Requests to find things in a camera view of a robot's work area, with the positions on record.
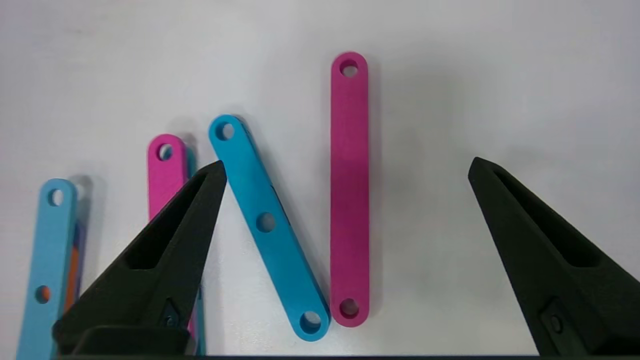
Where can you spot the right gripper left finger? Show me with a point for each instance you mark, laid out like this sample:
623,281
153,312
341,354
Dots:
192,240

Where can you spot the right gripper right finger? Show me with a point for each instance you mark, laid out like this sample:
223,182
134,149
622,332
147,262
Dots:
525,260

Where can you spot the long pink bar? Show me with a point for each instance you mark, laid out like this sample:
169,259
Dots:
165,185

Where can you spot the short blue bar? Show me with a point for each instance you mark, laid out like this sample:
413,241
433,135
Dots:
280,250

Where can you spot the short pink bar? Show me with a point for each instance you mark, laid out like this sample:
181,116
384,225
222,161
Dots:
350,200

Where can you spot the long light blue bar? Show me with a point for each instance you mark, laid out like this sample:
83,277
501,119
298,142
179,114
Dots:
50,240

